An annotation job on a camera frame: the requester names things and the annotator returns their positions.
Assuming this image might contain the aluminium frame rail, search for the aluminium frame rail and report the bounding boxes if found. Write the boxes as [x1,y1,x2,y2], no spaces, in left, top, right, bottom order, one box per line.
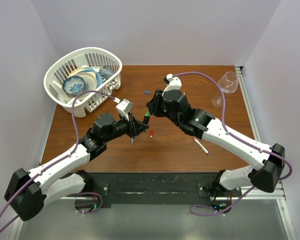
[234,66,261,142]

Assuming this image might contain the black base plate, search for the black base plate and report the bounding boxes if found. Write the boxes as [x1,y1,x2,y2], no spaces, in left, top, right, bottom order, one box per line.
[78,170,242,208]

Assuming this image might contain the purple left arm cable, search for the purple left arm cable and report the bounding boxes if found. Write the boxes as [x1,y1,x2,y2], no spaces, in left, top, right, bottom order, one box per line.
[0,90,121,240]

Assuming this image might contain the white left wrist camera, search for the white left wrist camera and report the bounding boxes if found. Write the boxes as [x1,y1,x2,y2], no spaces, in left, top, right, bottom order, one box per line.
[116,99,134,122]

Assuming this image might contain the white dish rack basket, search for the white dish rack basket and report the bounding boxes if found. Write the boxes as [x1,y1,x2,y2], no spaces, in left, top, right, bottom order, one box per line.
[43,47,123,118]

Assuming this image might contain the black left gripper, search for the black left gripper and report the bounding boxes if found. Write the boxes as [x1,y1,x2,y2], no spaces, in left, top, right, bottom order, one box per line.
[103,111,148,143]

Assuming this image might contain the clear wine glass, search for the clear wine glass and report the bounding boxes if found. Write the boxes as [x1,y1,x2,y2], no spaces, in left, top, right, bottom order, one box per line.
[212,71,239,108]

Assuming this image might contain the grey blue mug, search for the grey blue mug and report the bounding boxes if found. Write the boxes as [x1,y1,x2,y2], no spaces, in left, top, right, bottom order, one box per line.
[98,65,115,81]

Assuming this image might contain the light blue plate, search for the light blue plate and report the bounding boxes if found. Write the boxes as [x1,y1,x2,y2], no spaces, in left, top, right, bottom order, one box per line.
[85,67,103,90]

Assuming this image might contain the green highlighter cap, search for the green highlighter cap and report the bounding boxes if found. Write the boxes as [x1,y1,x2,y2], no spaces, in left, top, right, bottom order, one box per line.
[142,111,151,125]

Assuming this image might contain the purple marker pen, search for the purple marker pen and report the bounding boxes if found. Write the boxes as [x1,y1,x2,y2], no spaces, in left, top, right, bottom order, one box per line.
[194,138,210,155]

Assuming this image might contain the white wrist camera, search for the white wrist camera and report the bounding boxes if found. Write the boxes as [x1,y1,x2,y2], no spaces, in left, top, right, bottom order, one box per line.
[116,99,134,122]
[162,74,182,95]

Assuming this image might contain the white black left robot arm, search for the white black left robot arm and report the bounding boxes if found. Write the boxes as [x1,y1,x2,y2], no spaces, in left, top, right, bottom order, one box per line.
[4,113,150,221]

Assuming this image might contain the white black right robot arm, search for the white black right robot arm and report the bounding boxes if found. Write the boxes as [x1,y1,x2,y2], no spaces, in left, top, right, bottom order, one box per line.
[146,90,285,197]

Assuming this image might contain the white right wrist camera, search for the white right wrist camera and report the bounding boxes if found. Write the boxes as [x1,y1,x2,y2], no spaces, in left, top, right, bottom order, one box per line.
[162,74,182,95]

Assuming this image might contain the blue patterned bowl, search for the blue patterned bowl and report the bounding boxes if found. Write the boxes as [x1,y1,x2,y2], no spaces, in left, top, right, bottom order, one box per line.
[62,76,85,96]

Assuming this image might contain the beige blue plate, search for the beige blue plate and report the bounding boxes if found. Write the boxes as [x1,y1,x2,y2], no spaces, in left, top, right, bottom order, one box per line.
[67,67,94,93]

